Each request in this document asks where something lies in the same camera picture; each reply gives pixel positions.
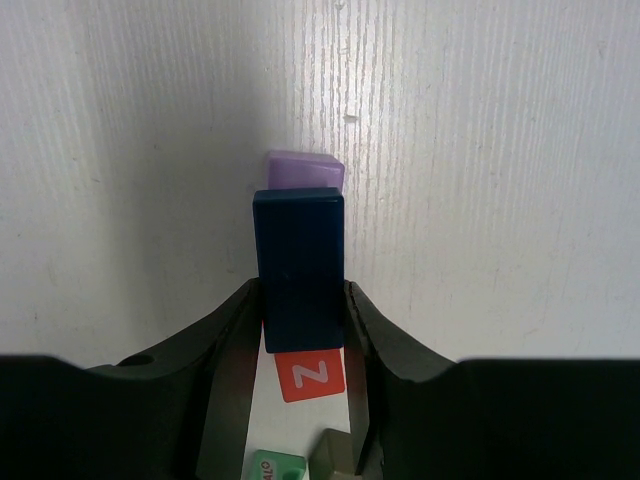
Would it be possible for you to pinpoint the dark blue wood block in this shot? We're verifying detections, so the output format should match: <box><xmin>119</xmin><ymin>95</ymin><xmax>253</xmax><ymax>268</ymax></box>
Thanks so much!
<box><xmin>252</xmin><ymin>187</ymin><xmax>345</xmax><ymax>354</ymax></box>

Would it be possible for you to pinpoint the red orange wood cube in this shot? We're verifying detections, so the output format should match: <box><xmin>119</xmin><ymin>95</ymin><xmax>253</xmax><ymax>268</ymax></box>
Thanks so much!
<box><xmin>274</xmin><ymin>349</ymin><xmax>345</xmax><ymax>403</ymax></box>

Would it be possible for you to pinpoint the brown window wood block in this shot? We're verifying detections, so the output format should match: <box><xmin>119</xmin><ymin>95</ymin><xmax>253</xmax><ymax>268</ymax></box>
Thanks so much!
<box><xmin>308</xmin><ymin>429</ymin><xmax>360</xmax><ymax>480</ymax></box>

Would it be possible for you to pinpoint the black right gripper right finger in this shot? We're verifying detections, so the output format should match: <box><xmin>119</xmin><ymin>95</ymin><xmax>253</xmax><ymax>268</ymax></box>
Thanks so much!
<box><xmin>344</xmin><ymin>282</ymin><xmax>639</xmax><ymax>479</ymax></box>

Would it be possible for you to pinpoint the green hospital wood block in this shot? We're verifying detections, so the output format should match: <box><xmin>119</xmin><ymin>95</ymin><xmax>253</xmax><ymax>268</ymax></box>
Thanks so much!
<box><xmin>248</xmin><ymin>450</ymin><xmax>306</xmax><ymax>480</ymax></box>

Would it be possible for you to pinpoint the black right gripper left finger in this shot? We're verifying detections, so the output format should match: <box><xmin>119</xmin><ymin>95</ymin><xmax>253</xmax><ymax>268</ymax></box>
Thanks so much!
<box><xmin>1</xmin><ymin>279</ymin><xmax>261</xmax><ymax>479</ymax></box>

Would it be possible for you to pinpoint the large lilac wood block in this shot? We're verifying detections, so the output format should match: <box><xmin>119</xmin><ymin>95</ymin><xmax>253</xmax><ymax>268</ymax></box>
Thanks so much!
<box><xmin>266</xmin><ymin>151</ymin><xmax>345</xmax><ymax>191</ymax></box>

